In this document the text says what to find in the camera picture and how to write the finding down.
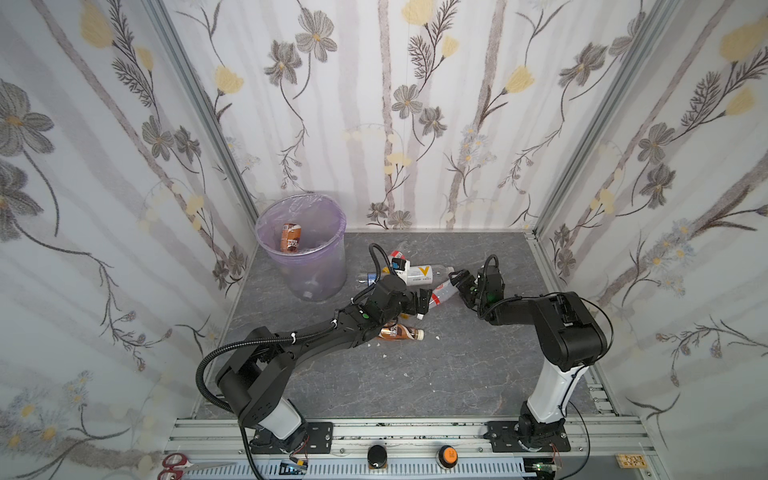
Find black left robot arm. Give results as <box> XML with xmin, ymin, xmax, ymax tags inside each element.
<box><xmin>195</xmin><ymin>272</ymin><xmax>432</xmax><ymax>453</ymax></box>

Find red handled scissors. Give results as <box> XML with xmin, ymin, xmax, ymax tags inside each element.
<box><xmin>157</xmin><ymin>453</ymin><xmax>193</xmax><ymax>480</ymax></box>

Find orange knob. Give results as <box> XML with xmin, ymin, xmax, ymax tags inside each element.
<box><xmin>437</xmin><ymin>445</ymin><xmax>459</xmax><ymax>469</ymax></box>

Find purple lined waste bin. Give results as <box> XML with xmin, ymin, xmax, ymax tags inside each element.
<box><xmin>255</xmin><ymin>193</ymin><xmax>347</xmax><ymax>302</ymax></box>

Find black knob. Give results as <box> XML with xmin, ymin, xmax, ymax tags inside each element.
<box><xmin>366</xmin><ymin>445</ymin><xmax>388</xmax><ymax>470</ymax></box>

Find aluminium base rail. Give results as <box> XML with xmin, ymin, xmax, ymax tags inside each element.
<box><xmin>161</xmin><ymin>418</ymin><xmax>661</xmax><ymax>480</ymax></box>

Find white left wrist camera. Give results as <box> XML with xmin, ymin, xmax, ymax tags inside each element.
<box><xmin>390</xmin><ymin>252</ymin><xmax>409</xmax><ymax>272</ymax></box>

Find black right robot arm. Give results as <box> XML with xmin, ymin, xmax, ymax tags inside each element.
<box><xmin>449</xmin><ymin>254</ymin><xmax>611</xmax><ymax>452</ymax></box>

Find brown coffee bottle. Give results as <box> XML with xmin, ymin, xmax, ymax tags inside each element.
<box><xmin>280</xmin><ymin>223</ymin><xmax>302</xmax><ymax>254</ymax></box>
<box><xmin>378</xmin><ymin>324</ymin><xmax>425</xmax><ymax>341</ymax></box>

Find small wooden tag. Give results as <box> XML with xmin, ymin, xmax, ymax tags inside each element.
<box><xmin>615</xmin><ymin>454</ymin><xmax>648</xmax><ymax>470</ymax></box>

